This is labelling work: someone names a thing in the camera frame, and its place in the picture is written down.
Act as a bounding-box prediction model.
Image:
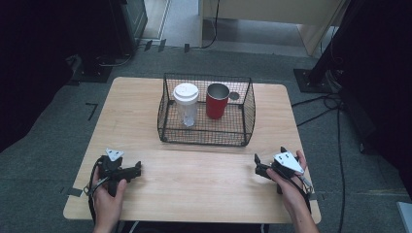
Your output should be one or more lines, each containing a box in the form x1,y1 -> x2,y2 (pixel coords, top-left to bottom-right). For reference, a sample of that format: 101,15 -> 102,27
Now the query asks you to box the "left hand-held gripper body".
95,148 -> 130,197

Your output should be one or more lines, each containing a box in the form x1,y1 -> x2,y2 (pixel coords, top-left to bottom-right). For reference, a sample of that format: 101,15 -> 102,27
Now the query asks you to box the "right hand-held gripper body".
271,150 -> 305,179

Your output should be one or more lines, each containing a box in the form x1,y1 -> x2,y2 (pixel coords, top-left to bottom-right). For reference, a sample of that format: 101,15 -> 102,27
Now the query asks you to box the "black wire mesh basket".
156,72 -> 257,148

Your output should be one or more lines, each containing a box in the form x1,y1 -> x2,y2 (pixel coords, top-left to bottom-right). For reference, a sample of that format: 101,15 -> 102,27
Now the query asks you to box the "red metal cup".
205,83 -> 230,120

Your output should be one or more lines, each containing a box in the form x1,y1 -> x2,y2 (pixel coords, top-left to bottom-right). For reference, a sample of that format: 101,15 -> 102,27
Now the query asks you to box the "clear cup with white lid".
172,83 -> 200,128

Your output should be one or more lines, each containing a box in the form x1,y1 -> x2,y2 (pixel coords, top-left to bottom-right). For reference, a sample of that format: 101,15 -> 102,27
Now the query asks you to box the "person's right hand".
265,150 -> 310,212

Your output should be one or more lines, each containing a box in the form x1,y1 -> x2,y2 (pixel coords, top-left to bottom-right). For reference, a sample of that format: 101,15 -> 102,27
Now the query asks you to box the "person's left hand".
92,179 -> 128,227

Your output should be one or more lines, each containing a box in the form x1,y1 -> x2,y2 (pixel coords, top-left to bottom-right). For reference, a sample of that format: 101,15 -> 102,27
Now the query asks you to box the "grey tape patch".
66,186 -> 84,198

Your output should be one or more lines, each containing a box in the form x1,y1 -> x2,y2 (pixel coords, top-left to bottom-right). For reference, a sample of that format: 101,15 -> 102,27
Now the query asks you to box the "black tape corner mark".
85,102 -> 99,121

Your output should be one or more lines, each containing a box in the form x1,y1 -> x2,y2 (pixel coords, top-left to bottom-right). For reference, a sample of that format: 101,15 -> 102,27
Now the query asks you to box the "black stand base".
66,53 -> 115,85

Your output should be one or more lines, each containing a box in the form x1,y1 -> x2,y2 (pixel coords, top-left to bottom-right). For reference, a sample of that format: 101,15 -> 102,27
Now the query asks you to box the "dark curtain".
336,0 -> 412,198
0,0 -> 113,153

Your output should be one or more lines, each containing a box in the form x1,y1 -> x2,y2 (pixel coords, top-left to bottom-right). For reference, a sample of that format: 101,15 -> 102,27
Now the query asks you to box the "light wooden desk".
197,0 -> 348,57

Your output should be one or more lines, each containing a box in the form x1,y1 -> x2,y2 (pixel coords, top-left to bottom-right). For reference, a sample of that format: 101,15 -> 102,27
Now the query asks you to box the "dark cabinet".
110,0 -> 149,56

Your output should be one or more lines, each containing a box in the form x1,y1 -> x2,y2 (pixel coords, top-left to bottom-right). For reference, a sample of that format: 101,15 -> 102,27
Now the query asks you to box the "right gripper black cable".
285,171 -> 315,216

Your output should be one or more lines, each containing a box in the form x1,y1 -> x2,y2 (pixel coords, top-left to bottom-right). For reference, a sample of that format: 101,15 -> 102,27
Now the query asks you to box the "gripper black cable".
83,161 -> 111,226
285,171 -> 315,216

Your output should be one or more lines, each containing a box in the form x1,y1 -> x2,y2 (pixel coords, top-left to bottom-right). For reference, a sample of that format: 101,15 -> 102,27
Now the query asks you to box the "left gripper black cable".
83,161 -> 111,226

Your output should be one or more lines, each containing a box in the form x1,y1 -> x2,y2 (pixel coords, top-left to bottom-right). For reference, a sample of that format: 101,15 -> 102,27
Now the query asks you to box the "long black floor cable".
335,106 -> 347,233

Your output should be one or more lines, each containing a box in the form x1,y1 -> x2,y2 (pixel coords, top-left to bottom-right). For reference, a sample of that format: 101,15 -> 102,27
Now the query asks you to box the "black stand with base plate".
292,0 -> 361,95

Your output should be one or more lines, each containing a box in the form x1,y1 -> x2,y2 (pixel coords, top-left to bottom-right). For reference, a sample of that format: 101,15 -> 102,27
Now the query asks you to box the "thin black floor cable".
98,52 -> 134,68

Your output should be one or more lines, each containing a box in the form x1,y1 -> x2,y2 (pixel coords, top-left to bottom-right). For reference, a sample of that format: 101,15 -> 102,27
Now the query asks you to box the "black hanging cable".
190,0 -> 222,50

